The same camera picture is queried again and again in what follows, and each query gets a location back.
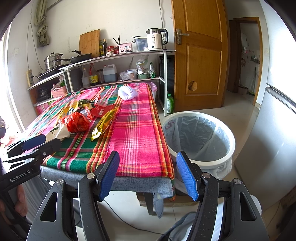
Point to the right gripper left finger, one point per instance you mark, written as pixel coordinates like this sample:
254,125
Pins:
93,188

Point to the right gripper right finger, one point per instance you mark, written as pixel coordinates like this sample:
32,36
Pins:
204,188

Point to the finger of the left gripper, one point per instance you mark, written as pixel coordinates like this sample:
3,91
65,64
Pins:
39,152
32,142

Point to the red plastic bag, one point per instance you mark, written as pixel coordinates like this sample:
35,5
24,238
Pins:
76,122

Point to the gold foil snack wrapper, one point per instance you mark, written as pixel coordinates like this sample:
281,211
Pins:
103,124

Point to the green pea snack bag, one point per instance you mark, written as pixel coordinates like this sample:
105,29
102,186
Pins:
85,103

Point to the white foam fruit net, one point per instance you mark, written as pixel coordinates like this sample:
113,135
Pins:
127,92

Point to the white trash bin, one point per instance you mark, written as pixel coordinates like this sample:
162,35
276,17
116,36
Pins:
206,140

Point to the person's left hand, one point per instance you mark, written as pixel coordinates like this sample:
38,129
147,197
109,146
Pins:
20,207

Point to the pink plastic basket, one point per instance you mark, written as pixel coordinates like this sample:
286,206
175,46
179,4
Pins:
58,90

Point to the silver refrigerator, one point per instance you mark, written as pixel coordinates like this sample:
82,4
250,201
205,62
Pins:
266,163

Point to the plaid pink green tablecloth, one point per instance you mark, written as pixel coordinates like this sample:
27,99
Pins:
135,133

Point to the black induction cooktop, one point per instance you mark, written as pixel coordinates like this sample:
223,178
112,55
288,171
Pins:
49,73

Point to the stainless steel steamer pot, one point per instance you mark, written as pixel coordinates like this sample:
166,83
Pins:
53,60

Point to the clear plastic bottle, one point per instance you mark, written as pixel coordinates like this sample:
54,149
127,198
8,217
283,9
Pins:
85,78

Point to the green bottle on floor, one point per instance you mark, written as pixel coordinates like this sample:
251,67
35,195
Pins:
169,104

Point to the soy sauce bottle yellow label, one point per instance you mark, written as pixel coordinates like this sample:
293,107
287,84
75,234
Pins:
93,75

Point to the black frying pan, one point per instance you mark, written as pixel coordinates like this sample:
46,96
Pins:
79,58

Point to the white vinegar jug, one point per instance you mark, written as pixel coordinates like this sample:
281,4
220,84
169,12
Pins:
109,73

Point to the pink storage bin lid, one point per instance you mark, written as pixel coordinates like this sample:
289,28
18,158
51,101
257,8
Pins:
152,86

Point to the wooden cutting board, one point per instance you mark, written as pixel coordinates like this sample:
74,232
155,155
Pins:
89,43

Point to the white metal shelf rack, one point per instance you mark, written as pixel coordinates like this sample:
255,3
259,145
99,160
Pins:
123,62

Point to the pink utensil holder box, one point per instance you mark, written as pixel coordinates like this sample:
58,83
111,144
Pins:
125,48

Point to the wooden door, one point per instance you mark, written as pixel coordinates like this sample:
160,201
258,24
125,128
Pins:
201,32

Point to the clear plastic storage container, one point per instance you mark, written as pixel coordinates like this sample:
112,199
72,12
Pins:
140,43

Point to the white electric kettle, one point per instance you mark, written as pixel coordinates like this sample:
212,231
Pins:
156,38

